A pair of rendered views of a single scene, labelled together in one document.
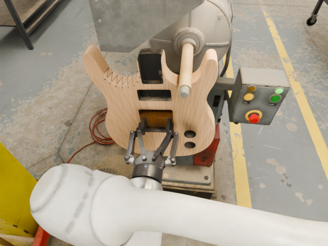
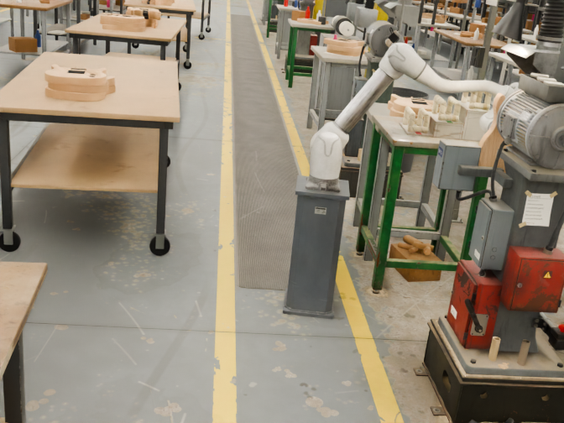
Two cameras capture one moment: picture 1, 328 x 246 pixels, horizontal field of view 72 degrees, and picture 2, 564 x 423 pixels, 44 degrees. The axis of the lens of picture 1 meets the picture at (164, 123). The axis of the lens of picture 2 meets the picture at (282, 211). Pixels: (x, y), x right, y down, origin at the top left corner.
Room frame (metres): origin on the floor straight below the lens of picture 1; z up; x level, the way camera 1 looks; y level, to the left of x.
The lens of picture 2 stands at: (3.38, -1.71, 1.82)
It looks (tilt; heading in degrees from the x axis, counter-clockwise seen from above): 20 degrees down; 168
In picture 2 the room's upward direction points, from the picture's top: 6 degrees clockwise
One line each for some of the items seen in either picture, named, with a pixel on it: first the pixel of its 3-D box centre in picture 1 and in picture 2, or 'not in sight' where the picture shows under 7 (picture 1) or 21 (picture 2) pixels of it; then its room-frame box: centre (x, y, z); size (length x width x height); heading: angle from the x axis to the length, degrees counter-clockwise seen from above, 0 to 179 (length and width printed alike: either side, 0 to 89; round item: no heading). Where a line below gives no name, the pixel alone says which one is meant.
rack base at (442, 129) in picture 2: not in sight; (442, 125); (-0.34, 0.01, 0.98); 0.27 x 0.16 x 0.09; 171
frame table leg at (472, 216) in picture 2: not in sight; (472, 227); (-0.09, 0.18, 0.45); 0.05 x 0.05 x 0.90; 84
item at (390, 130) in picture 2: not in sight; (420, 191); (-0.39, -0.04, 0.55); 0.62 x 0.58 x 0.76; 174
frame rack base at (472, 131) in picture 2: not in sight; (470, 120); (-0.31, 0.16, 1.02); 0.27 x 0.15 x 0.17; 171
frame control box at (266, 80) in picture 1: (244, 91); (466, 176); (0.70, -0.33, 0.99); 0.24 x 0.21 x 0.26; 174
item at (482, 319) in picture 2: not in sight; (475, 318); (0.99, -0.31, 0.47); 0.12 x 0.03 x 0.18; 84
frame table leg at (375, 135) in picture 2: not in sight; (368, 190); (-0.69, -0.26, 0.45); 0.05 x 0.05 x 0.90; 84
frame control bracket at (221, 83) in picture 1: (231, 84); (480, 171); (0.71, -0.27, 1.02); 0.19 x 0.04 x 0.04; 84
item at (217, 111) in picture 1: (217, 77); (496, 202); (0.86, -0.25, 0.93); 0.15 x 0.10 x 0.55; 174
